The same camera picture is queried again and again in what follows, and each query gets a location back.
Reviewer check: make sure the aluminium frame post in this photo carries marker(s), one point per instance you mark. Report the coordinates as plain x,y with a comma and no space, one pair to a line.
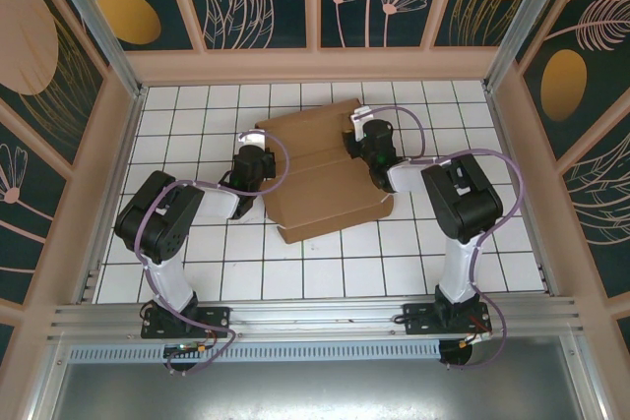
98,26
517,21

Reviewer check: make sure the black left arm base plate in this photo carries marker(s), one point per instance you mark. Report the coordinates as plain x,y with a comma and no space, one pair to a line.
216,317

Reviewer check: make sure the aluminium side rail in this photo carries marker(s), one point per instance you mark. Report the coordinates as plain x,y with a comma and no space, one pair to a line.
499,130
129,130

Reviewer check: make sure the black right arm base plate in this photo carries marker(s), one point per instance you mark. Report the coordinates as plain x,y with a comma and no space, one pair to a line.
418,321

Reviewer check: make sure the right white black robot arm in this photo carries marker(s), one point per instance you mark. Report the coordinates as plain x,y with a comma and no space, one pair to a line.
460,272

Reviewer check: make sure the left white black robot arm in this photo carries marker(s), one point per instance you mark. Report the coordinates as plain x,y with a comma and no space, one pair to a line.
170,287

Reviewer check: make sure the grey metal sheet panel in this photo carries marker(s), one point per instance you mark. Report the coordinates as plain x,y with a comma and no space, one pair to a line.
315,390

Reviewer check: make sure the brown cardboard paper box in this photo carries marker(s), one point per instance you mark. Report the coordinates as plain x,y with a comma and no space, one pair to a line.
320,194

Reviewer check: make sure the aluminium mounting rail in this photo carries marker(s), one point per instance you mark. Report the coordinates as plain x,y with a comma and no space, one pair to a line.
315,314

